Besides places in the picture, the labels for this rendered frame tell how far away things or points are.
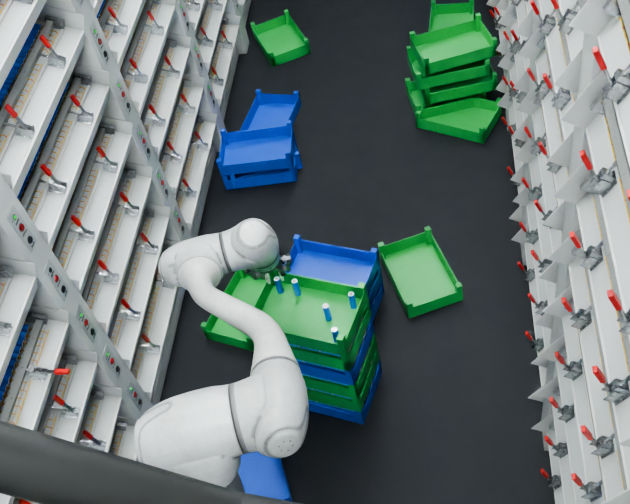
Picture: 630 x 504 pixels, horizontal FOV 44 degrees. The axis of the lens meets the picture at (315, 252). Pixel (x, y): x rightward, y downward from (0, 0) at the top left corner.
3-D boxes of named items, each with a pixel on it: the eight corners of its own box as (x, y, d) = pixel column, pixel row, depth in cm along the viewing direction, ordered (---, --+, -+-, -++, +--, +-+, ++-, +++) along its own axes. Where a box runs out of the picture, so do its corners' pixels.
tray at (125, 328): (168, 224, 273) (171, 198, 263) (128, 375, 235) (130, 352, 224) (110, 213, 271) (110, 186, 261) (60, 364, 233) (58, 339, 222)
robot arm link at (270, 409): (296, 346, 149) (227, 362, 149) (309, 415, 134) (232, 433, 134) (309, 394, 156) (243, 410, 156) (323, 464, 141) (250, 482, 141)
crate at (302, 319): (368, 299, 227) (365, 282, 221) (346, 356, 216) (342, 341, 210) (275, 280, 238) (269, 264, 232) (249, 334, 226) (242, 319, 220)
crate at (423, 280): (463, 299, 270) (462, 285, 264) (408, 318, 269) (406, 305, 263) (430, 239, 290) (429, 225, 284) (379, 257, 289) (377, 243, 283)
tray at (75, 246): (131, 144, 245) (132, 111, 234) (79, 301, 207) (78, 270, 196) (65, 131, 243) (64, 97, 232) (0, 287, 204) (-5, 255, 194)
